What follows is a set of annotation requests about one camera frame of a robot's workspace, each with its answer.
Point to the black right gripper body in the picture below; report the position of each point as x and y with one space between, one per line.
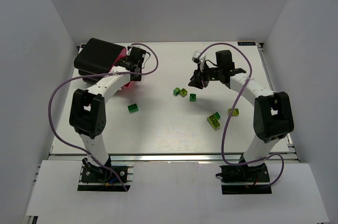
206 75

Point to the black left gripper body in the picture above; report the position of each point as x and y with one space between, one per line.
126 63

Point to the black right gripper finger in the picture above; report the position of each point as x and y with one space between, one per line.
196 82
196 74

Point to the lime hollow lego brick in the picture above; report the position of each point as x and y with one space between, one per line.
183 92

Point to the black pink drawer organizer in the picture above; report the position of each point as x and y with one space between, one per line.
99 56

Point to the green lego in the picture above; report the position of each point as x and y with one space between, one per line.
217 115

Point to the lime studded lego brick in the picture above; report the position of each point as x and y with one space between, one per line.
234 112

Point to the lime long lego brick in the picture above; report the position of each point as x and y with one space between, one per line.
213 121

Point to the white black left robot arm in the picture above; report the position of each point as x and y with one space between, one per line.
88 112

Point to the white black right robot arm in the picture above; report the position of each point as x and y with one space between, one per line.
272 115

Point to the green hollow lego brick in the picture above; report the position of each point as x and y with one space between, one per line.
192 97

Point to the green lego brick number two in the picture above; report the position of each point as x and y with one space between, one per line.
176 91

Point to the green 2x3 lego brick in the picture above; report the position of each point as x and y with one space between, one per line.
132 108

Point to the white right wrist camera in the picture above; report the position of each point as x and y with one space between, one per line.
198 57

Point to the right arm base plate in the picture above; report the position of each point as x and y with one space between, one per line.
244 180

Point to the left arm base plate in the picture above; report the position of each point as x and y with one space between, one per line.
94 178

